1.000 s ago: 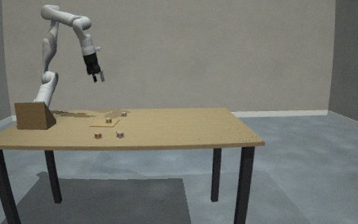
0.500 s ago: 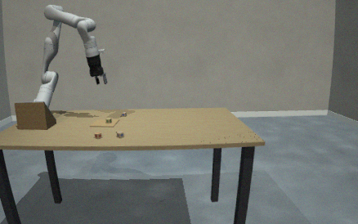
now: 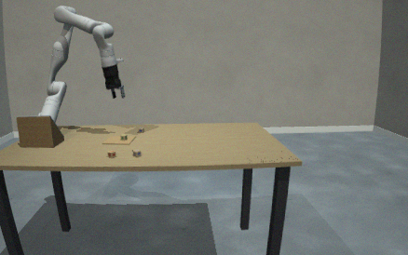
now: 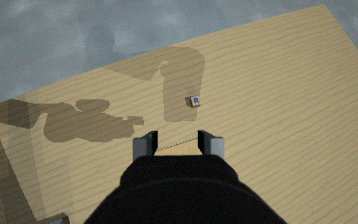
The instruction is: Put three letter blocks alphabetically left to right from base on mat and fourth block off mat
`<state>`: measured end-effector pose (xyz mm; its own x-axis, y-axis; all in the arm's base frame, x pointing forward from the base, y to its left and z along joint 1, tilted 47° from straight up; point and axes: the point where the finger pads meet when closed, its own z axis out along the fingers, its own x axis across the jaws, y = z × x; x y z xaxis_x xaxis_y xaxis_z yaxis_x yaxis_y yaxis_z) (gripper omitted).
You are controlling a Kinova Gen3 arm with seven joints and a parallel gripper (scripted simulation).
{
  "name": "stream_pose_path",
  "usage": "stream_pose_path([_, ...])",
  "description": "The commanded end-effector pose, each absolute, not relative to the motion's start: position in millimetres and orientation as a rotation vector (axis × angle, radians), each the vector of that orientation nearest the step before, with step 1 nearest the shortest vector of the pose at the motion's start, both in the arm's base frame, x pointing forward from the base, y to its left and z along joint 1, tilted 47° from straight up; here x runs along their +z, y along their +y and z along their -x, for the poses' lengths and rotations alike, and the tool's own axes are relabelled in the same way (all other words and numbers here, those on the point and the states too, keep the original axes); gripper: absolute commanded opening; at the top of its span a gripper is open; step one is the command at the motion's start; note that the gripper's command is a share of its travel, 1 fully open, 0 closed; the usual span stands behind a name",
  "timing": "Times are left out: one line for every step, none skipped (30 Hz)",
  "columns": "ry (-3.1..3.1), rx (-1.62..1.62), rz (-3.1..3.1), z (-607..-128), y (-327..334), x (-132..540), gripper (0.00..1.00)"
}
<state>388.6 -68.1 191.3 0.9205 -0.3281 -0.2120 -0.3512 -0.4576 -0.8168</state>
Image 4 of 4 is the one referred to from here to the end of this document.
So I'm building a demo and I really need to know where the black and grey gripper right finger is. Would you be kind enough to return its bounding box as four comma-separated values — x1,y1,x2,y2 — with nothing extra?
198,130,224,160

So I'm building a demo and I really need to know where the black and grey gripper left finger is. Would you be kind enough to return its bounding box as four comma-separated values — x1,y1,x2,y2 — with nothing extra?
133,131,158,161

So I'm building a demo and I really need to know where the tan square mat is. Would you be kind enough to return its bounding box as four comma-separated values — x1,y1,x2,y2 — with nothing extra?
154,138,203,155

